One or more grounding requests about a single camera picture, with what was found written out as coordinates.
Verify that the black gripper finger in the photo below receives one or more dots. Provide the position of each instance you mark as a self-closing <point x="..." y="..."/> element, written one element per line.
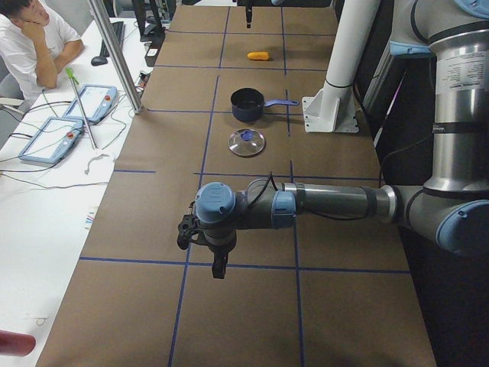
<point x="218" y="270"/>
<point x="248" y="15"/>

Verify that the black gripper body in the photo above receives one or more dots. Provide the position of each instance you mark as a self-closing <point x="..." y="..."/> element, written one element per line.
<point x="219" y="251"/>

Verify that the yellow toy corn cob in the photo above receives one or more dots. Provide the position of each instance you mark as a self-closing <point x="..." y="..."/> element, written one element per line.
<point x="259" y="56"/>

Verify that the dark blue saucepan purple handle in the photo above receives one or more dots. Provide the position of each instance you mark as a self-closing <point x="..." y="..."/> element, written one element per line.
<point x="248" y="104"/>

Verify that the glass pot lid purple knob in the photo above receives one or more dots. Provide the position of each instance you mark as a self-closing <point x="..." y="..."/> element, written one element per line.
<point x="246" y="142"/>

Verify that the black monitor stand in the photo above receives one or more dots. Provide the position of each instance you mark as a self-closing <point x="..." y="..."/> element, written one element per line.
<point x="149" y="20"/>

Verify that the black keyboard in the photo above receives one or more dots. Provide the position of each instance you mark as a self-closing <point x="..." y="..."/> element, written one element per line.
<point x="119" y="30"/>

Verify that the black computer mouse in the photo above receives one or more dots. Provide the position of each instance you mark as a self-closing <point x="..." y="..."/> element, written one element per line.
<point x="99" y="61"/>

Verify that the far blue teach pendant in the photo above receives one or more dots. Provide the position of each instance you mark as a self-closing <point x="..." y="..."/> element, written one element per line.
<point x="97" y="101"/>

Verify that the blue teach pendant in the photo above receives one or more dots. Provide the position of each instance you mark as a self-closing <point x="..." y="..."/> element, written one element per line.
<point x="55" y="139"/>
<point x="97" y="101"/>

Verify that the thin metal rod green tip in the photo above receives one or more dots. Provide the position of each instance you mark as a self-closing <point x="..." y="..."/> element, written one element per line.
<point x="74" y="84"/>

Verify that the near blue teach pendant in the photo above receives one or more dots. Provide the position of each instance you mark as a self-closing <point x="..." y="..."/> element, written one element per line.
<point x="55" y="139"/>

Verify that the person in white shirt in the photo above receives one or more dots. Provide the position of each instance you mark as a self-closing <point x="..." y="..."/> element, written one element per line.
<point x="36" y="45"/>

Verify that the red cylinder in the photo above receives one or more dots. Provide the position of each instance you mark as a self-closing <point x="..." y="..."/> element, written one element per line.
<point x="16" y="344"/>

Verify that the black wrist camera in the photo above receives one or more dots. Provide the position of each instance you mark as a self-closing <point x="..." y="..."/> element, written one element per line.
<point x="188" y="231"/>

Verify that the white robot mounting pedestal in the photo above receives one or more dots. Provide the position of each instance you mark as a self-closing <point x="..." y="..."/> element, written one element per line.
<point x="332" y="109"/>

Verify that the silver aluminium frame post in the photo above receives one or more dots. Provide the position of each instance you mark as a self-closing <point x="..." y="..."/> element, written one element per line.
<point x="98" y="11"/>

